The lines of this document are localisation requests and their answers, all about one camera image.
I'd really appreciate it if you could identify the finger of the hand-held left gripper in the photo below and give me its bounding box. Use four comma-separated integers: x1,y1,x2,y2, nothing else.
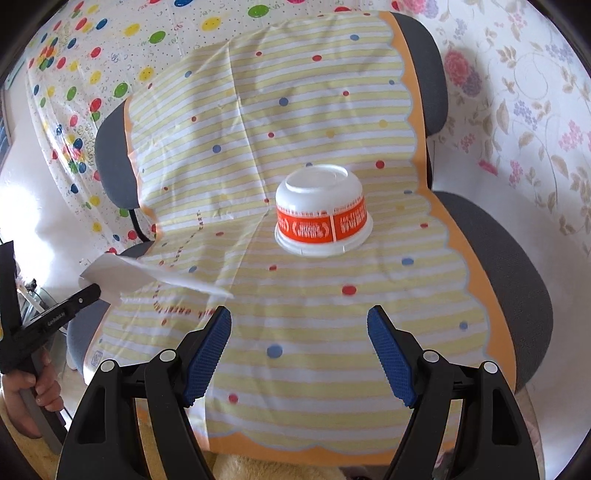
25,283,102,337

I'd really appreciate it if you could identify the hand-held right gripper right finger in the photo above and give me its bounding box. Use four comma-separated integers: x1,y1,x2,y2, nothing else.
366,305,541,480

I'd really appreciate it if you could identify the floral print cloth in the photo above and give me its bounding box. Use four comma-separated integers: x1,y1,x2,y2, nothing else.
397,0,591,259

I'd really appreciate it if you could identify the white and orange noodle bowl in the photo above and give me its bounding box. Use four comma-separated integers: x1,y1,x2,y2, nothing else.
274,164,374,257

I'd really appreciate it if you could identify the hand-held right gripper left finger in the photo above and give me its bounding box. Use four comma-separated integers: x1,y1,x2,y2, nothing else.
58,305,233,480

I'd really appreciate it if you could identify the person's left hand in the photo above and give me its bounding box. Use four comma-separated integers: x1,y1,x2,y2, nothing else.
0,352,63,439

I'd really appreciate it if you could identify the grey office chair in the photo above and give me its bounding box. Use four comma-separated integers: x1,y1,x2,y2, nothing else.
67,11,555,402

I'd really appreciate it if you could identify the balloon print plastic sheet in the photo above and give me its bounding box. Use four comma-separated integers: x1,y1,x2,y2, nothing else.
18,0,384,259

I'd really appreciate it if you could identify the yellow striped dotted plastic sheet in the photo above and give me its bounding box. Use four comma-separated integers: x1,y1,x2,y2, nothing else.
83,10,518,464

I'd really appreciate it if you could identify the cream fluffy cloth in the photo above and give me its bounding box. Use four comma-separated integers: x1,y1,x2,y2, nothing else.
203,450,352,480

